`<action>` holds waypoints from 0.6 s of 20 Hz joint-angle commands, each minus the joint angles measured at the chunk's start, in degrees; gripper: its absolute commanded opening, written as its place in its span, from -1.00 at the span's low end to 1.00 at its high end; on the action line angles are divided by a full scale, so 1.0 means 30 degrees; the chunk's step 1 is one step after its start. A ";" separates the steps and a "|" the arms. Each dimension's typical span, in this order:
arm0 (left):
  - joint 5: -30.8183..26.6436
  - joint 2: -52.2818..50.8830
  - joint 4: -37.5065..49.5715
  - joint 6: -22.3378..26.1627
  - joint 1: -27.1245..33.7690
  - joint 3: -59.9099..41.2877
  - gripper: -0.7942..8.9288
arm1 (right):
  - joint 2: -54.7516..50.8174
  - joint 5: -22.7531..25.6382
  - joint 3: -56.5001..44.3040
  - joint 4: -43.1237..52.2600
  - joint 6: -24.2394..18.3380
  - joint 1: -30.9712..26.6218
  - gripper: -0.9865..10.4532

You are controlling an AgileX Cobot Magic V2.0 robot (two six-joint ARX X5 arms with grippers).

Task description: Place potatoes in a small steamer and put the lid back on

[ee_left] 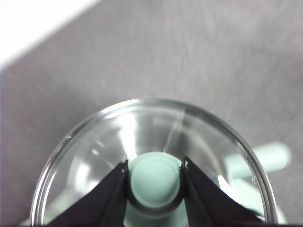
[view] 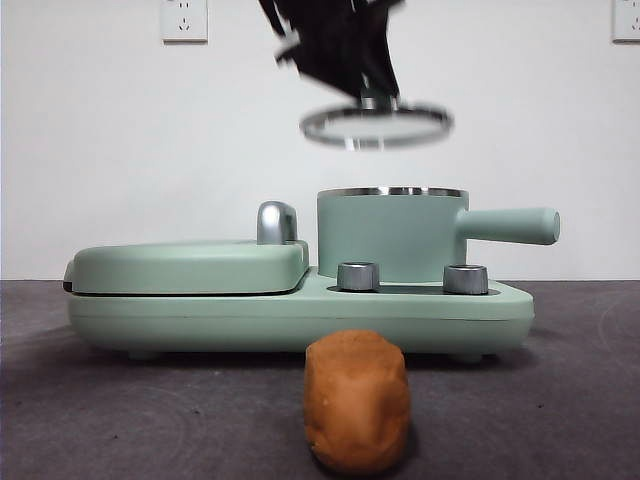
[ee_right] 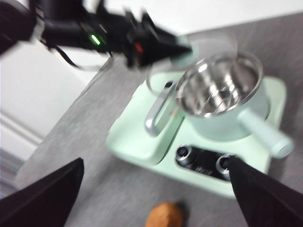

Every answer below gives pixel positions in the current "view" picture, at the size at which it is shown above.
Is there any mint green breakfast maker base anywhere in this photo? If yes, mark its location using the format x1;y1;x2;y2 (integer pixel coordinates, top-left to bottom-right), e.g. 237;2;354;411
67;264;535;362

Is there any glass lid with green knob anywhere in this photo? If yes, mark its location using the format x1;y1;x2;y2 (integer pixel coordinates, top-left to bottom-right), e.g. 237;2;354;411
298;97;455;151

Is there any chrome cover handle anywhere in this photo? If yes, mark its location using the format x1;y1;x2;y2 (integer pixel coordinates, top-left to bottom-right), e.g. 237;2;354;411
256;200;299;246

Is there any brown potato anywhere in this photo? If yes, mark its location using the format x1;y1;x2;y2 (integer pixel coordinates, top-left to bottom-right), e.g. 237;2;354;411
303;328;411;476

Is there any silver control knob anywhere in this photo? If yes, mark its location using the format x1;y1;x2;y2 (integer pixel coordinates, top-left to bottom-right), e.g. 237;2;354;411
337;261;380;291
442;263;489;295

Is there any mint green steamer pot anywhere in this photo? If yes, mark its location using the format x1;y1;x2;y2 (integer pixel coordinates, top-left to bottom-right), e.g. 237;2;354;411
316;186;561;282

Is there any white wall socket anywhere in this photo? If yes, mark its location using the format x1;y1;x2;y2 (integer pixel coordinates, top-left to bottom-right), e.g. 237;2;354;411
612;0;640;44
160;0;209;44

